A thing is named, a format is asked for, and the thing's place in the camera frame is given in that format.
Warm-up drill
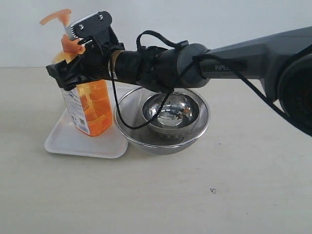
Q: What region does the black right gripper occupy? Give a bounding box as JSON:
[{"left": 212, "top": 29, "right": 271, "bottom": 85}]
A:
[{"left": 46, "top": 11, "right": 125, "bottom": 91}]

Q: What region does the orange dish soap pump bottle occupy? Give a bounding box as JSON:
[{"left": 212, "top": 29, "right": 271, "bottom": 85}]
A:
[{"left": 39, "top": 8, "right": 113, "bottom": 137}]

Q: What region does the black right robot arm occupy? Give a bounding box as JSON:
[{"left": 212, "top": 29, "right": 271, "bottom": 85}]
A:
[{"left": 46, "top": 11, "right": 312, "bottom": 136}]

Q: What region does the steel mesh strainer bowl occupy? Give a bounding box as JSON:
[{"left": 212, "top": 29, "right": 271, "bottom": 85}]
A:
[{"left": 114, "top": 87, "right": 211, "bottom": 155}]

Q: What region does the small stainless steel bowl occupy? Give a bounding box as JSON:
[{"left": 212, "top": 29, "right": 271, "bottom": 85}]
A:
[{"left": 147, "top": 93, "right": 200, "bottom": 139}]

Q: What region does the white rectangular plastic tray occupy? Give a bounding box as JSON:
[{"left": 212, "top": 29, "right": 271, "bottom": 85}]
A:
[{"left": 44, "top": 89, "right": 128, "bottom": 159}]

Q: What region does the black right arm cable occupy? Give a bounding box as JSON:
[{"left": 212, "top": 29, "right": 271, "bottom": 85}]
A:
[{"left": 111, "top": 30, "right": 312, "bottom": 130}]

